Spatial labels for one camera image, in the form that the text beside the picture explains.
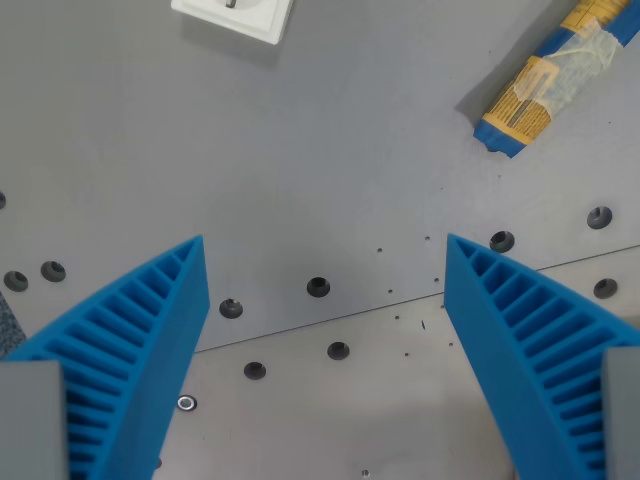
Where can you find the silver screw with washer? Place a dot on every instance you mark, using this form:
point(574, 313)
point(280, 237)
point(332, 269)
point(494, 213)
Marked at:
point(186, 402)

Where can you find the white wall socket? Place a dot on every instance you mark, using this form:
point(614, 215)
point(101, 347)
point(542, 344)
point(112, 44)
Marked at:
point(260, 15)

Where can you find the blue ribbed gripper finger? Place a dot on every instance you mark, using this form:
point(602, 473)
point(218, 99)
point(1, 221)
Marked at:
point(500, 340)
point(150, 340)

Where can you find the blue yellow taped box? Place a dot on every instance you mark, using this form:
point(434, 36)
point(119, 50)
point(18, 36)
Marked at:
point(545, 85)

